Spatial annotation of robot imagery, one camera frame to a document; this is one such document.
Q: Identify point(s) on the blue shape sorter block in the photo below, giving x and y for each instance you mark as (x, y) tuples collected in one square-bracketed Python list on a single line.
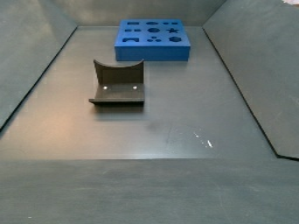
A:
[(153, 40)]

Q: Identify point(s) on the black curved holder stand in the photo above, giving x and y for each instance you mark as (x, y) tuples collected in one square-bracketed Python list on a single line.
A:
[(121, 84)]

